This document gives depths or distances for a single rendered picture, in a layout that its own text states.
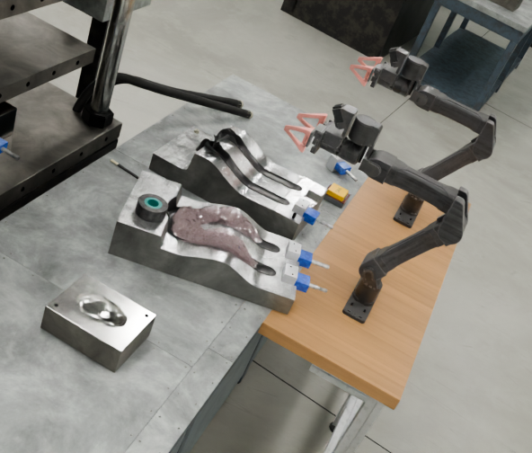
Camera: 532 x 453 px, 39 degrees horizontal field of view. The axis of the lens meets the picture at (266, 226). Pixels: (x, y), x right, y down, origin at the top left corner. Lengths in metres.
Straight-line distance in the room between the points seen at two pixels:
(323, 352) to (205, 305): 0.33
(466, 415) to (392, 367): 1.32
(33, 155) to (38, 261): 0.48
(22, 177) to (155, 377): 0.77
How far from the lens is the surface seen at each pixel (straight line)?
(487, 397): 3.48
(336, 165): 2.69
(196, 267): 1.95
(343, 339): 2.03
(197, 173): 2.26
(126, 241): 1.95
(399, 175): 1.94
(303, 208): 2.21
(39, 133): 2.41
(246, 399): 2.86
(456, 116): 2.51
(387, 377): 2.00
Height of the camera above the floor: 2.07
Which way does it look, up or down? 34 degrees down
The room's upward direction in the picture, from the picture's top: 23 degrees clockwise
